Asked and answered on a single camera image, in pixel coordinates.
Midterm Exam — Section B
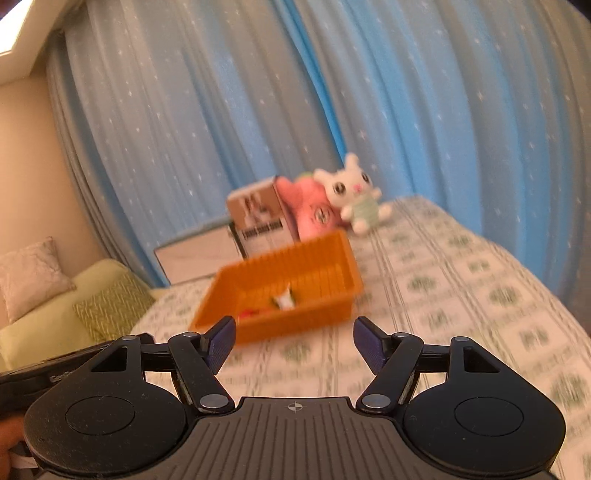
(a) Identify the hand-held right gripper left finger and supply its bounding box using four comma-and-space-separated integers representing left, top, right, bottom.
90, 316, 238, 414

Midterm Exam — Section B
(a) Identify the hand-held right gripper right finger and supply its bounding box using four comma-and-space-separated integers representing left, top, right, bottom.
353, 316, 497, 414

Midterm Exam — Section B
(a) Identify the orange plastic tray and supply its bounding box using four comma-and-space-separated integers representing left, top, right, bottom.
189, 229, 364, 344

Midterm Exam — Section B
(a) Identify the person's left hand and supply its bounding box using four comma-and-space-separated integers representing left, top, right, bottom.
0, 412, 25, 462

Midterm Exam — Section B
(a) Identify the light green sofa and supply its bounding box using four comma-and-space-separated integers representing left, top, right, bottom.
0, 258, 158, 370

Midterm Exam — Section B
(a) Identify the green wrapped candy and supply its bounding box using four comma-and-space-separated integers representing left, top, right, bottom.
272, 286, 296, 311

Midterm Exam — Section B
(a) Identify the white flat box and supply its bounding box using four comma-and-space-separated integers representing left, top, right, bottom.
154, 222, 241, 284

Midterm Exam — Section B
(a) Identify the white cushion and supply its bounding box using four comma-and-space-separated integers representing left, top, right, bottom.
0, 237, 77, 324

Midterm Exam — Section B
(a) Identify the green zigzag cushion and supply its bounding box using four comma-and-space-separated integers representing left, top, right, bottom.
74, 277, 155, 342

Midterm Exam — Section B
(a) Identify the floral green white tablecloth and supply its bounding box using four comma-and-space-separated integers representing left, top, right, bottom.
131, 196, 591, 480

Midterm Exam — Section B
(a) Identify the printed cardboard box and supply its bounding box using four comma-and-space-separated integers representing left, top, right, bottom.
226, 176, 301, 259

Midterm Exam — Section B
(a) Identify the pink plush toy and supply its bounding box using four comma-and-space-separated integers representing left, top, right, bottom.
276, 173, 347, 241

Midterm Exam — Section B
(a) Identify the white rabbit plush toy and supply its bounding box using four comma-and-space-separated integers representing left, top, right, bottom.
314, 153, 393, 236

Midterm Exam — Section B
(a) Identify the grey curtain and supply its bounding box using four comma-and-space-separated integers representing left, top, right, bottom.
46, 28, 160, 289

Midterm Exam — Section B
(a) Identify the blue star sheer curtain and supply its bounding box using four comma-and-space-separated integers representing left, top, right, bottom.
88, 0, 591, 333

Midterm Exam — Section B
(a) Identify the ceiling light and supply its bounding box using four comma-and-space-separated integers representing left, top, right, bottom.
0, 0, 44, 57

